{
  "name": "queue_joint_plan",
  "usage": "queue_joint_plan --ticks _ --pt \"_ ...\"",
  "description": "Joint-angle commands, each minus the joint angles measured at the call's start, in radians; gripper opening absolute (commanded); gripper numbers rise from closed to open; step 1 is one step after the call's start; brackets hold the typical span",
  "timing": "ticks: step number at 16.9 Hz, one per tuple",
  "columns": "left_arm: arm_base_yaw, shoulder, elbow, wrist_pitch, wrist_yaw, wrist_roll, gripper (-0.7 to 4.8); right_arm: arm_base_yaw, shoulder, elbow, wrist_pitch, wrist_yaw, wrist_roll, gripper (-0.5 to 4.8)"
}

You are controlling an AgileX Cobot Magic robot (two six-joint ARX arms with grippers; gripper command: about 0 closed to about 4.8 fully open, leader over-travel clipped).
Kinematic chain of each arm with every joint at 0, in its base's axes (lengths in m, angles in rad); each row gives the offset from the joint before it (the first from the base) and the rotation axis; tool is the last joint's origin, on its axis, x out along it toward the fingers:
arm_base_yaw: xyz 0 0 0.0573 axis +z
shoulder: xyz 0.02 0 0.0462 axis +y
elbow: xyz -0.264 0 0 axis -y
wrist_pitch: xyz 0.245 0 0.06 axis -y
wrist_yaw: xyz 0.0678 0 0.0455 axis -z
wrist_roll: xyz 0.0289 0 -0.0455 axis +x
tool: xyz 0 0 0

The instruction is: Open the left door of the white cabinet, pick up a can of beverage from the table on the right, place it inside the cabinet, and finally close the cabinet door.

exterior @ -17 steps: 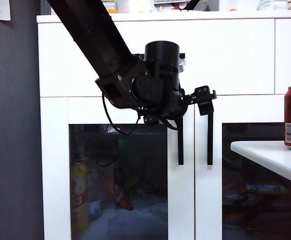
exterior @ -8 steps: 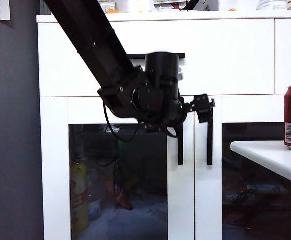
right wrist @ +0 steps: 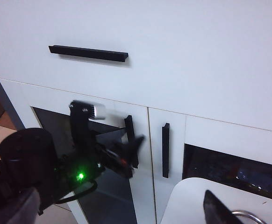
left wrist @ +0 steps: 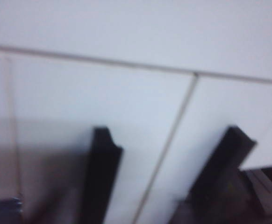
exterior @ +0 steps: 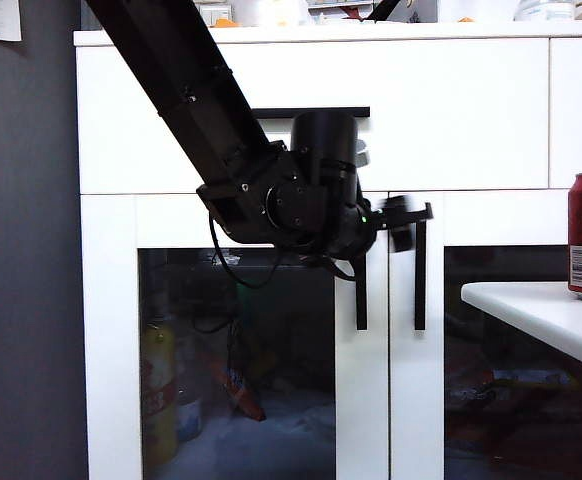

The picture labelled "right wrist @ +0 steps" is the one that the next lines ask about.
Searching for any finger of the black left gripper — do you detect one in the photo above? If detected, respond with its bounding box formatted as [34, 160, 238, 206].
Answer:
[117, 135, 145, 159]
[103, 151, 134, 179]

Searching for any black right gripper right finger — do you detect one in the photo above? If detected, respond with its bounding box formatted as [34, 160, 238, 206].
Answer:
[203, 189, 244, 224]

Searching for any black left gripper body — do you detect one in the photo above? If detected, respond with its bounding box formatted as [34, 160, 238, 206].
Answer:
[57, 140, 108, 187]

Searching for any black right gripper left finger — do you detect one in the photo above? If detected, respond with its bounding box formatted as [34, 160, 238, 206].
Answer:
[0, 188, 44, 224]

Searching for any white glass cabinet door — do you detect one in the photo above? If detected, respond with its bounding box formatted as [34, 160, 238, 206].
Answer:
[147, 107, 272, 224]
[0, 78, 159, 224]

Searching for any white table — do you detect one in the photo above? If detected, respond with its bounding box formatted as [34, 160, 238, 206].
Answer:
[166, 177, 272, 224]

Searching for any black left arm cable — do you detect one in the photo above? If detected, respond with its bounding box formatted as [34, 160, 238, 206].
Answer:
[53, 179, 99, 204]

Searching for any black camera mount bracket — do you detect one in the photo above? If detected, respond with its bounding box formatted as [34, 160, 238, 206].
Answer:
[68, 106, 97, 152]

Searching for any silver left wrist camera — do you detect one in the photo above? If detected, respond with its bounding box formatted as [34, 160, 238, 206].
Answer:
[69, 99, 107, 121]

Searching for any white drawer black handle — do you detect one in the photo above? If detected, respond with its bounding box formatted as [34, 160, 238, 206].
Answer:
[0, 0, 272, 132]

